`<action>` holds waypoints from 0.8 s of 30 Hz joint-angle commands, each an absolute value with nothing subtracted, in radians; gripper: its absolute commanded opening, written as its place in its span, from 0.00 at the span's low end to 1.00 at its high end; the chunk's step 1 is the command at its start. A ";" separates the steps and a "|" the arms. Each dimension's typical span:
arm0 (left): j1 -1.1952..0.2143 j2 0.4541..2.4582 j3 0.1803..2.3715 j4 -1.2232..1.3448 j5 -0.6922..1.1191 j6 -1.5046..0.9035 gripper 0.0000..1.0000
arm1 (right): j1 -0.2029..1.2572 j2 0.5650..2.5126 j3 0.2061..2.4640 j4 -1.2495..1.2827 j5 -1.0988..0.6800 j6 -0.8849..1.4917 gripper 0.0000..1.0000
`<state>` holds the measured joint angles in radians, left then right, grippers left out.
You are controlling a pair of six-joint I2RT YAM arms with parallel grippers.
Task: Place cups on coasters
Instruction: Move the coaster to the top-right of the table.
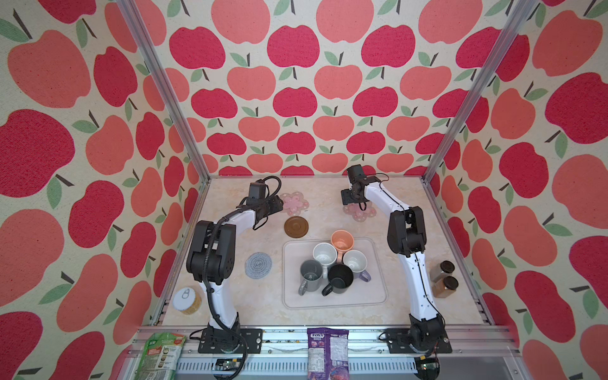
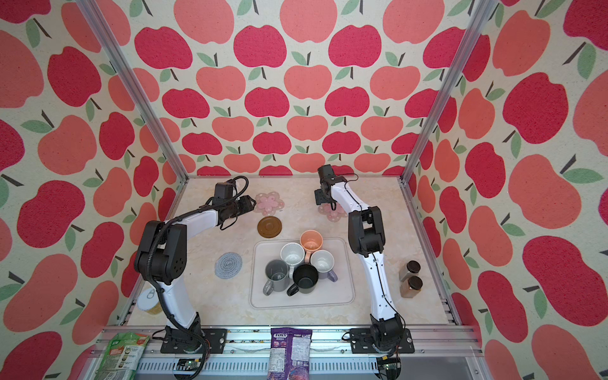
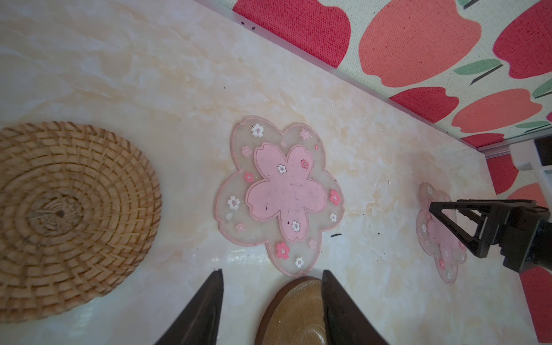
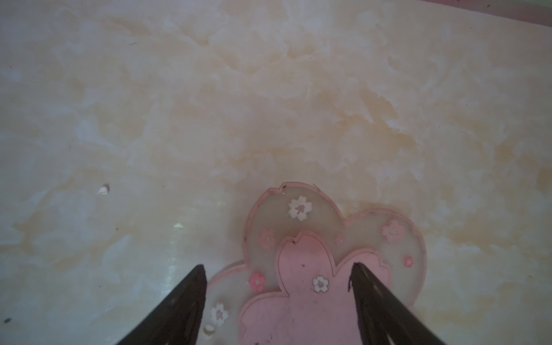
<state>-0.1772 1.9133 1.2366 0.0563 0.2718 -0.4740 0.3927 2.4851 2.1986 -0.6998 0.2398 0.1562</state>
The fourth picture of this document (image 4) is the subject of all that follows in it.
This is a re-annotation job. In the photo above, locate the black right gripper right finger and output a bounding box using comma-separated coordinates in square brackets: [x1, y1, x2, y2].
[348, 262, 444, 345]

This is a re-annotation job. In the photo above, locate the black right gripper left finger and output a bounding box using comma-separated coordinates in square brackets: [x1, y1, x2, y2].
[118, 264, 208, 345]

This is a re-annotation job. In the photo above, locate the pink flower silicone coaster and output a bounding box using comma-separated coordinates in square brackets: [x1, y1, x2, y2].
[198, 183, 427, 344]

